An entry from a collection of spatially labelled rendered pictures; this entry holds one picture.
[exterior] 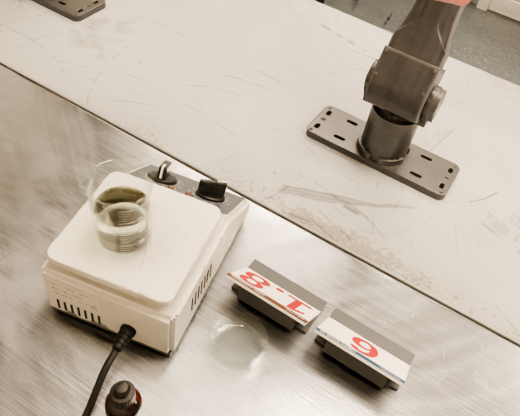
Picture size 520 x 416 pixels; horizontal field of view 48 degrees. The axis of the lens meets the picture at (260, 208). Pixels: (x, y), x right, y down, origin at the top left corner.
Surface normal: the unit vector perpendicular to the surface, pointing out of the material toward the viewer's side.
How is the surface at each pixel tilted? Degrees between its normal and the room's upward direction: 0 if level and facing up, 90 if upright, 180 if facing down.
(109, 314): 90
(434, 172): 0
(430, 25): 60
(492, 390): 0
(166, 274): 0
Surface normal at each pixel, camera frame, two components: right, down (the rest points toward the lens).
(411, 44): -0.39, 0.18
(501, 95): 0.13, -0.66
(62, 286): -0.34, 0.66
